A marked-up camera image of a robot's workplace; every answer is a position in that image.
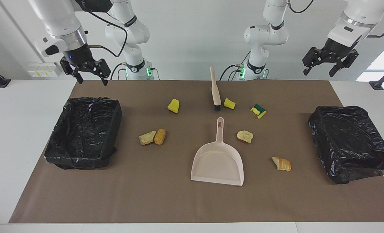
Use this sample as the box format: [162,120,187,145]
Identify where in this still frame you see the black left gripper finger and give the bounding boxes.
[302,47,329,76]
[328,49,359,77]

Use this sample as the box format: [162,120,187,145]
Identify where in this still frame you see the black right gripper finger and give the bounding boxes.
[60,57,84,84]
[83,58,111,86]

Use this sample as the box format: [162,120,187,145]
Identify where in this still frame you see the green yellow sponge piece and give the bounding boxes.
[250,104,267,119]

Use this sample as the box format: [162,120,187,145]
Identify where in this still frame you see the pale toast chunk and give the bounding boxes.
[138,130,157,146]

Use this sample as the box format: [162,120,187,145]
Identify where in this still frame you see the brown fried bun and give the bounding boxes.
[154,129,166,145]

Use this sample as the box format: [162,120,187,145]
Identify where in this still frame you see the beige hand brush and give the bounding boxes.
[210,66,222,111]

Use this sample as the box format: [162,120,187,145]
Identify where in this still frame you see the pale lumpy bread piece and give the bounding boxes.
[237,130,253,144]

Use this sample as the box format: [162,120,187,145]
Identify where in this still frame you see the orange striped bread piece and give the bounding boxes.
[272,156,292,172]

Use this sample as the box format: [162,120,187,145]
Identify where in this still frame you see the pink plastic dustpan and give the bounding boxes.
[191,117,244,186]

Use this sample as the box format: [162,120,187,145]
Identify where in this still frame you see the black bag lined bin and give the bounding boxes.
[308,105,384,184]
[44,96,123,170]

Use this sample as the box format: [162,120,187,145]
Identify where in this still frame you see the large yellow sponge piece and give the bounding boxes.
[167,99,180,114]

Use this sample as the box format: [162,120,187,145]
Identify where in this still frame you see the brown paper mat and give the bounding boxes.
[9,80,384,224]

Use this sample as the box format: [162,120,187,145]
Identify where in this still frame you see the black right base cable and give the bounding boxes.
[110,63,125,81]

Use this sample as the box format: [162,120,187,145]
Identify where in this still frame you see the black base cable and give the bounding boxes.
[110,63,125,81]
[219,64,241,81]

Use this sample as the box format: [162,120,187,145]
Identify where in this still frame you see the white wall socket box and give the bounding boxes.
[27,62,62,78]

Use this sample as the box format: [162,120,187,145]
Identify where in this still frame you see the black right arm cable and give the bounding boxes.
[74,0,128,58]

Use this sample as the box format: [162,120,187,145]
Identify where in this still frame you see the black left base cable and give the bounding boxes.
[219,64,241,81]

